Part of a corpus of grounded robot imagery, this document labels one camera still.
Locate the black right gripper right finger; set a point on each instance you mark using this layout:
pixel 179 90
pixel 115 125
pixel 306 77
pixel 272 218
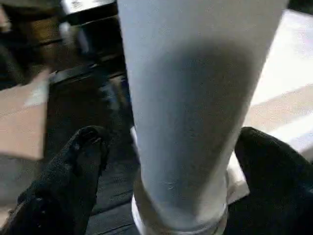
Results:
pixel 279 196

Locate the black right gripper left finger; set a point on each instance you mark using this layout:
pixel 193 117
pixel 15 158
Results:
pixel 58 196

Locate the white plastic table top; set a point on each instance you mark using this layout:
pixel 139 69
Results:
pixel 288 88

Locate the white plastic table leg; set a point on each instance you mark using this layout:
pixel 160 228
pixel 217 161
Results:
pixel 195 98

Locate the black table mat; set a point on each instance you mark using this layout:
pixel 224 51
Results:
pixel 117 196

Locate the brown cardboard box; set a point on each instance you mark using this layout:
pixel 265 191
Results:
pixel 22 117

